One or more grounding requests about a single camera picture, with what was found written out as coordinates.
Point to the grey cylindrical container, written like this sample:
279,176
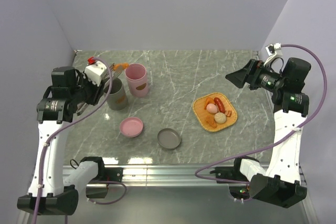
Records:
117,98

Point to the pink cylindrical container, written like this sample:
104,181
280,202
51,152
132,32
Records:
137,80

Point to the pink round lid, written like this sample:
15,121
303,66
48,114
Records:
131,127

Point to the woven bamboo tray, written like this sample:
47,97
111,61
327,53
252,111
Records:
201,113

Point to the red sausage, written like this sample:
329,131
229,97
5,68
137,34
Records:
219,104

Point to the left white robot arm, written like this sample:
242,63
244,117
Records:
49,193

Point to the pink egg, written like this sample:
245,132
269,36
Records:
212,108

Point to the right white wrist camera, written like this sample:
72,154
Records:
274,51

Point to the metal tongs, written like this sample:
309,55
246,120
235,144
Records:
114,74

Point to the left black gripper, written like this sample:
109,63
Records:
97,91

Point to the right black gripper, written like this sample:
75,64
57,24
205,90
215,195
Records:
239,77

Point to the fried chicken nugget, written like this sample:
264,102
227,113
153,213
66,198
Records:
211,121

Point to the white steamed bun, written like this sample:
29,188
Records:
220,118

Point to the aluminium mounting rail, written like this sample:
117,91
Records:
146,193

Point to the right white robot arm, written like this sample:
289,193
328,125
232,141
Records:
279,184

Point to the orange fried piece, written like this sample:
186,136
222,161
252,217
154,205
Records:
122,66

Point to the grey round lid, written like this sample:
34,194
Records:
168,139

